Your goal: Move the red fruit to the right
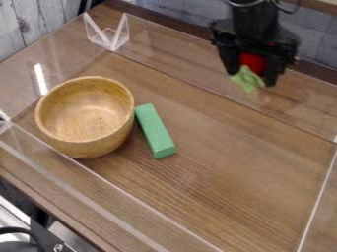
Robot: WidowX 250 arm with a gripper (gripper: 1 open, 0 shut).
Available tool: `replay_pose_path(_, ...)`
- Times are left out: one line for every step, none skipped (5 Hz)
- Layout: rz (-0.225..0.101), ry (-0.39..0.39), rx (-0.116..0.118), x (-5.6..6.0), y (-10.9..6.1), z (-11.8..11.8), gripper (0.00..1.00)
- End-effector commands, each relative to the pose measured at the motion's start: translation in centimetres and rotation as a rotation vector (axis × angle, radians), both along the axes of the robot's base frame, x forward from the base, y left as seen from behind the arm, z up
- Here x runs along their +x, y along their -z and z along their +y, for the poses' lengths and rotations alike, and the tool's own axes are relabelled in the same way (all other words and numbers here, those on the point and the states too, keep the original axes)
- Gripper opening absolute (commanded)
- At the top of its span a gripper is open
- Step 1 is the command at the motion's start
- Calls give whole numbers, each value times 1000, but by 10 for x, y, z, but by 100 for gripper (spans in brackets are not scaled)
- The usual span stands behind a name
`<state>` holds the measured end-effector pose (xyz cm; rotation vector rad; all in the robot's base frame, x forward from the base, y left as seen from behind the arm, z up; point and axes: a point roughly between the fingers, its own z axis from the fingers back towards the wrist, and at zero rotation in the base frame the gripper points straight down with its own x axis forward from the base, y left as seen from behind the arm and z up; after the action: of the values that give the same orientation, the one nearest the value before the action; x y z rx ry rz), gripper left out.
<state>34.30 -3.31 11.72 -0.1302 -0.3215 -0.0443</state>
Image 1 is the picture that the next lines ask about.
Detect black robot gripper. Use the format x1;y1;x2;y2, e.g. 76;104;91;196
210;19;298;88

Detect red plush fruit green leaves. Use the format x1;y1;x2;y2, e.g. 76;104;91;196
230;52;267;93

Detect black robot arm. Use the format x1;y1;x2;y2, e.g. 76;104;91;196
210;0;299;88

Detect green rectangular block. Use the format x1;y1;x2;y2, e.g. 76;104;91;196
135;103;176;158

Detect wooden bowl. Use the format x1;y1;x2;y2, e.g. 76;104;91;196
35;76;134;158

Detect clear acrylic tray enclosure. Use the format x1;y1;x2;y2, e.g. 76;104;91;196
0;7;337;252

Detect black metal table bracket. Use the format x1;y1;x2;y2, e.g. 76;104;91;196
31;220;77;252

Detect black cable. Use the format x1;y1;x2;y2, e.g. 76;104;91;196
0;225;35;252

